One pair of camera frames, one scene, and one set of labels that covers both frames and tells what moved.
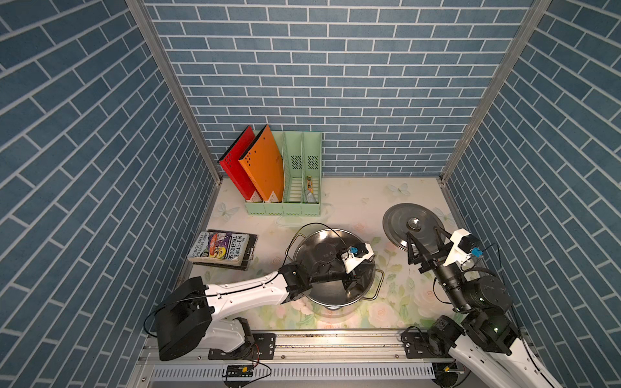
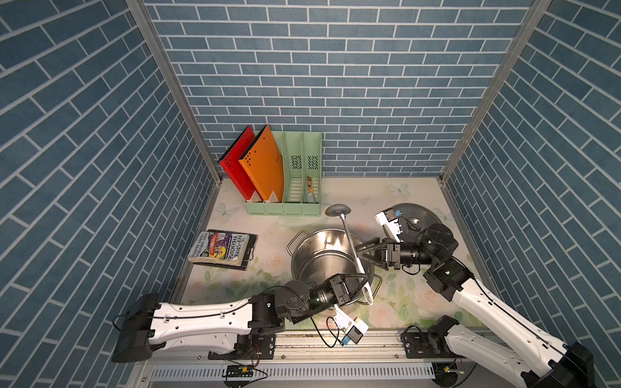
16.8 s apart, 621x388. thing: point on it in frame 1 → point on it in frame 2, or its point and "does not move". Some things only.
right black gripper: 424,258 → 391,255
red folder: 230,162 does not move
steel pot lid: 420,221 does not move
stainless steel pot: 321,250 does not move
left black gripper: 352,275 → 338,289
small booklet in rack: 310,196 does not move
